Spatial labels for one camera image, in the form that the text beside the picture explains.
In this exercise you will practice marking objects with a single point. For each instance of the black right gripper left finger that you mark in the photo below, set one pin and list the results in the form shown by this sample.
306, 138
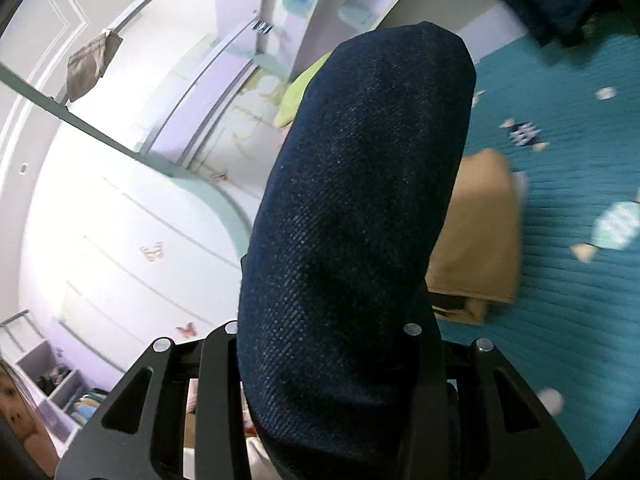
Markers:
137, 432

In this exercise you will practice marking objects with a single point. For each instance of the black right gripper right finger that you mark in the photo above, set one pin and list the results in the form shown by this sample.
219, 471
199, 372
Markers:
473, 416

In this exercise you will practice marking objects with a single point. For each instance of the tan beige jacket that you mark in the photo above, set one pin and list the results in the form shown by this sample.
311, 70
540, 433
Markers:
476, 261

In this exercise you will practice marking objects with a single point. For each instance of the dark navy denim garment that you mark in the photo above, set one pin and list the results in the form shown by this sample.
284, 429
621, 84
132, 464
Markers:
335, 328

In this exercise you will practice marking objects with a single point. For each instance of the lavender storage shelf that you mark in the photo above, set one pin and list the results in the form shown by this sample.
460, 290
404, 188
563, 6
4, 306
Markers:
59, 371

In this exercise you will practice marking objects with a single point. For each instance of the person's face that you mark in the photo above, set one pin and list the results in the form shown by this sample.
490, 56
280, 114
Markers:
20, 412

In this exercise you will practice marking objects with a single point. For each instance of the white wardrobe with butterflies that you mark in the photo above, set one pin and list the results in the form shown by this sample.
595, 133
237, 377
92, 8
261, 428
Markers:
121, 255

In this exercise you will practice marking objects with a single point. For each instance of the teal patterned bed sheet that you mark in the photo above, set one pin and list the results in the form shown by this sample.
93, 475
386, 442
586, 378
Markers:
569, 119

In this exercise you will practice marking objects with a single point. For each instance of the green quilt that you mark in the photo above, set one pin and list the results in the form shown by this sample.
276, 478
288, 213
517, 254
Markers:
294, 94

